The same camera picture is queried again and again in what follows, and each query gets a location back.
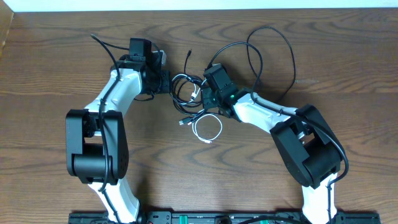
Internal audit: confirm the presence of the white USB cable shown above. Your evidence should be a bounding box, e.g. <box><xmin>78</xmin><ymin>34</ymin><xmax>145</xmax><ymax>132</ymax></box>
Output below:
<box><xmin>172</xmin><ymin>73</ymin><xmax>224</xmax><ymax>144</ymax></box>

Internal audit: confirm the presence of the black USB cable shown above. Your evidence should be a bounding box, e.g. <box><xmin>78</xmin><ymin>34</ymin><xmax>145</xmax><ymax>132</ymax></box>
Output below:
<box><xmin>170</xmin><ymin>26</ymin><xmax>297</xmax><ymax>126</ymax></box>

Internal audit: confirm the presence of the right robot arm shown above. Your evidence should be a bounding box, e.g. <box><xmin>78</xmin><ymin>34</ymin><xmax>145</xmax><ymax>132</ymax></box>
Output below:
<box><xmin>203</xmin><ymin>64</ymin><xmax>348</xmax><ymax>223</ymax></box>

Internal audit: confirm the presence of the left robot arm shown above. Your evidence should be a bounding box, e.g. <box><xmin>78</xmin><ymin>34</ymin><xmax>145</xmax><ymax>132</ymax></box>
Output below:
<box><xmin>65</xmin><ymin>38</ymin><xmax>170</xmax><ymax>223</ymax></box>

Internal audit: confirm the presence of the cardboard box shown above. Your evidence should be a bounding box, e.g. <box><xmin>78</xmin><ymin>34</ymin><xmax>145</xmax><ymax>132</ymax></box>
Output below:
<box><xmin>0</xmin><ymin>0</ymin><xmax>14</xmax><ymax>55</ymax></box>

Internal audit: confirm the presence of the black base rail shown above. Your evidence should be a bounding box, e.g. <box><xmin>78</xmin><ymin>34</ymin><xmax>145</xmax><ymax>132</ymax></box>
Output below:
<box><xmin>68</xmin><ymin>210</ymin><xmax>382</xmax><ymax>224</ymax></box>

